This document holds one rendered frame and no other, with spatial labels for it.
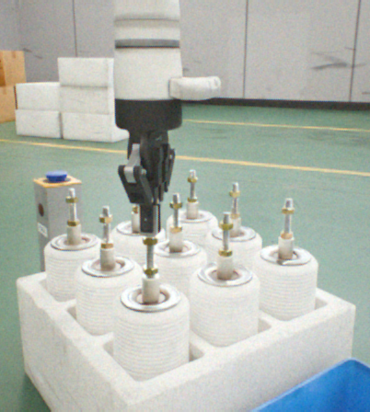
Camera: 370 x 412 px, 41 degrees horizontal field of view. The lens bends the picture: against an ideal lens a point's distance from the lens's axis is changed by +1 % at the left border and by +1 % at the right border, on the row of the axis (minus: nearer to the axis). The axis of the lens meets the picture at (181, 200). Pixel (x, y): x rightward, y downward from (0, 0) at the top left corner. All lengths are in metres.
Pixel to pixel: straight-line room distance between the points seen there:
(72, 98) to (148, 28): 2.99
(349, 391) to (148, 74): 0.54
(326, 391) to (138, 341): 0.29
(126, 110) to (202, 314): 0.29
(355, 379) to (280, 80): 5.25
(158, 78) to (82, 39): 6.58
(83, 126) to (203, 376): 2.95
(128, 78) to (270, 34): 5.44
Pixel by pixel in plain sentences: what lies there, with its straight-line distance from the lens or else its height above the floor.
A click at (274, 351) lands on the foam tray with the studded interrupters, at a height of 0.16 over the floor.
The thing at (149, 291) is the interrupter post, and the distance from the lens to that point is 0.61.
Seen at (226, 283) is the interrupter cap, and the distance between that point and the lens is 0.66.
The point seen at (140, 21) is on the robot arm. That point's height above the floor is 0.57.
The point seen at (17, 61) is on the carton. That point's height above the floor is 0.51.
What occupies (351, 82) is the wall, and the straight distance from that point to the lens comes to 5.76.
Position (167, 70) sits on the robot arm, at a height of 0.52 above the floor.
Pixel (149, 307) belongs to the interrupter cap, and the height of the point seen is 0.25.
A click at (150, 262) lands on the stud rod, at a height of 0.30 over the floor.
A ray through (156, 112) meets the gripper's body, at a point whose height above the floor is 0.48.
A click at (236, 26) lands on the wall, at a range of 6.07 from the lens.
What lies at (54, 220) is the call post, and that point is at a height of 0.25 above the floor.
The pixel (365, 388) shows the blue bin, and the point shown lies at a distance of 0.80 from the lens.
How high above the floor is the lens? 0.54
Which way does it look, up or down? 16 degrees down
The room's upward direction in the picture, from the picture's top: straight up
